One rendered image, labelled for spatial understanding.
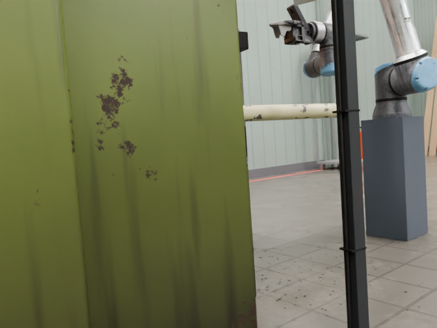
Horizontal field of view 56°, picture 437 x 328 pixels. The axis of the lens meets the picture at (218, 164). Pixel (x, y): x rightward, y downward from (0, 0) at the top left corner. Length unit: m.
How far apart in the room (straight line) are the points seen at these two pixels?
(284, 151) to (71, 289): 5.36
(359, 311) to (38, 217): 0.80
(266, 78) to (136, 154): 5.01
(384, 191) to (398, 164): 0.16
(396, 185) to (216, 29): 1.40
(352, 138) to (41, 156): 0.71
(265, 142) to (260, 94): 0.66
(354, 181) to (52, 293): 0.72
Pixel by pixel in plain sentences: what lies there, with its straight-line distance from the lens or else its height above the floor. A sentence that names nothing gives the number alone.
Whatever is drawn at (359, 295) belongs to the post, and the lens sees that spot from 1.15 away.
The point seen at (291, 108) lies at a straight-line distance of 1.22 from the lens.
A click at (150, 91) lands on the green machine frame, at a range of 0.94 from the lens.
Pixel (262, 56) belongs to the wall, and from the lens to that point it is 5.87.
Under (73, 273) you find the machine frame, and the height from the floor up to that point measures 0.33.
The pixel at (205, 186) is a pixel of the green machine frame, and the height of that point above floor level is 0.44.
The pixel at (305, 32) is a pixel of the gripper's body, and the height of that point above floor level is 0.97.
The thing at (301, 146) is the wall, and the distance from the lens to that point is 6.31.
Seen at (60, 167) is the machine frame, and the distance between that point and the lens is 0.77.
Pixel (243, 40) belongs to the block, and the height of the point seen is 0.80.
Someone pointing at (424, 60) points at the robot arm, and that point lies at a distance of 2.09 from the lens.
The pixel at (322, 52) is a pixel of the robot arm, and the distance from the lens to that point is 1.90.
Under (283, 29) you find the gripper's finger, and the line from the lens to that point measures 1.75.
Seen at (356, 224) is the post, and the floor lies 0.32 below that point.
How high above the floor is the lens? 0.55
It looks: 3 degrees down
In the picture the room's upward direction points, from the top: 4 degrees counter-clockwise
